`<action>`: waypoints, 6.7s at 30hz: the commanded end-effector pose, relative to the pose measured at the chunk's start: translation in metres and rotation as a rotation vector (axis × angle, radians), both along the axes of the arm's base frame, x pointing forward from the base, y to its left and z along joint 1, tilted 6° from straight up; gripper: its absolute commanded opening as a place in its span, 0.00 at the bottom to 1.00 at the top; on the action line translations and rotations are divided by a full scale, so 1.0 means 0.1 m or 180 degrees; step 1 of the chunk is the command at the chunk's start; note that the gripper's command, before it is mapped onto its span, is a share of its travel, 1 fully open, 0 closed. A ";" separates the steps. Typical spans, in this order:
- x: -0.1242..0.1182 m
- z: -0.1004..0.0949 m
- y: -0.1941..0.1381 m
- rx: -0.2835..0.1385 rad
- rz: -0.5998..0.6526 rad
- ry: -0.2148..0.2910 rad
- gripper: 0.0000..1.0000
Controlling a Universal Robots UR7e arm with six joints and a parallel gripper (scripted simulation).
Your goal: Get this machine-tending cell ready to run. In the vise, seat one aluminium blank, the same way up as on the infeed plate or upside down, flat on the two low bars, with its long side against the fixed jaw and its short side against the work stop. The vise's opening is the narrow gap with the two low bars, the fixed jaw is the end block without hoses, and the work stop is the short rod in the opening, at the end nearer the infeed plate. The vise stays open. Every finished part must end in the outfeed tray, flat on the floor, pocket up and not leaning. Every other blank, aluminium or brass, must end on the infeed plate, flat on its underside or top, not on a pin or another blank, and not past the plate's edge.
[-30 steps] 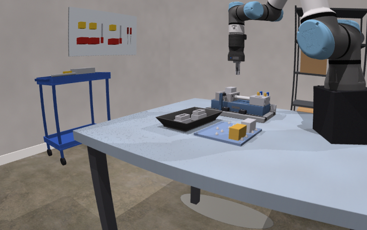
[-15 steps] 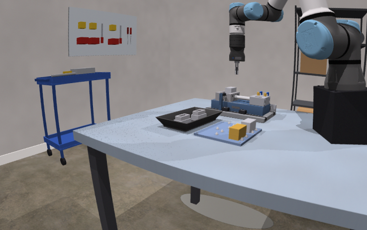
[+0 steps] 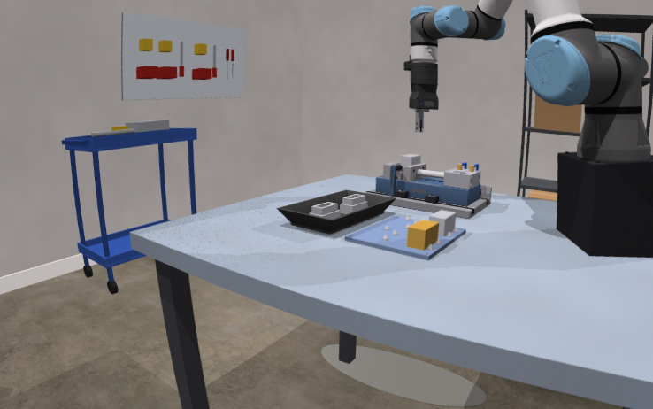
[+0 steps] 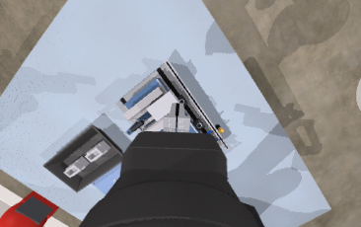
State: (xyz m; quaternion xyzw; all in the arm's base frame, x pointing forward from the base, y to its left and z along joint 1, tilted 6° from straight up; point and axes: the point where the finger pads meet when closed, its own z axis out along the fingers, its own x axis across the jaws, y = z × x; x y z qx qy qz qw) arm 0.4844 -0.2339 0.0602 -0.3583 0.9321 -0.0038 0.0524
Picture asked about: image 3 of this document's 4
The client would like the yellow-orange block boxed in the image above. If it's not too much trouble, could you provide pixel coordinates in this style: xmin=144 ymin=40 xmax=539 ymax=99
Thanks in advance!
xmin=407 ymin=220 xmax=439 ymax=251

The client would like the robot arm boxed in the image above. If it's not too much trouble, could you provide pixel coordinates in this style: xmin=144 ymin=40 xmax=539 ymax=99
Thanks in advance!
xmin=410 ymin=0 xmax=651 ymax=161

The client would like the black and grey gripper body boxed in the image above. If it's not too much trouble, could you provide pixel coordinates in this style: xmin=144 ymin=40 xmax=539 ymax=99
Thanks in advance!
xmin=404 ymin=45 xmax=439 ymax=110

